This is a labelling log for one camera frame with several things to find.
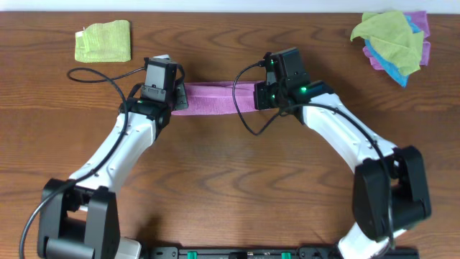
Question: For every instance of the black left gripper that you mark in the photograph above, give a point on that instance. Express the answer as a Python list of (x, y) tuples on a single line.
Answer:
[(180, 97)]

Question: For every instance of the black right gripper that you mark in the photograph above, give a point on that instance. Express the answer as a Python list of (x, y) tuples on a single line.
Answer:
[(261, 96)]

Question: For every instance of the purple microfiber cloth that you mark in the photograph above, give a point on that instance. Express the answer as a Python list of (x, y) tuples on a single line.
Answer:
[(215, 98), (424, 32)]

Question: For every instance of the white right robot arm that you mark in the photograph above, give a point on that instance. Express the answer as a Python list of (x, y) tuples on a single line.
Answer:
[(390, 192)]

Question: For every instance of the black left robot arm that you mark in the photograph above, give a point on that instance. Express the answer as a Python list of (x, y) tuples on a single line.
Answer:
[(79, 217)]

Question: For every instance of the folded green microfiber cloth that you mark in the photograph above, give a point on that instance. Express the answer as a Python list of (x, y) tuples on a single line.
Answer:
[(104, 43)]

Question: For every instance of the green crumpled microfiber cloth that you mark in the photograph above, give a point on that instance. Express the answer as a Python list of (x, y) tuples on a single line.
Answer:
[(392, 37)]

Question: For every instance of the blue microfiber cloth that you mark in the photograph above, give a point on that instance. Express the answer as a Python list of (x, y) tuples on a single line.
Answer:
[(389, 67)]

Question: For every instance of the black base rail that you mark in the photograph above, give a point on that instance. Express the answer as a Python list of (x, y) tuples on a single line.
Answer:
[(304, 252)]

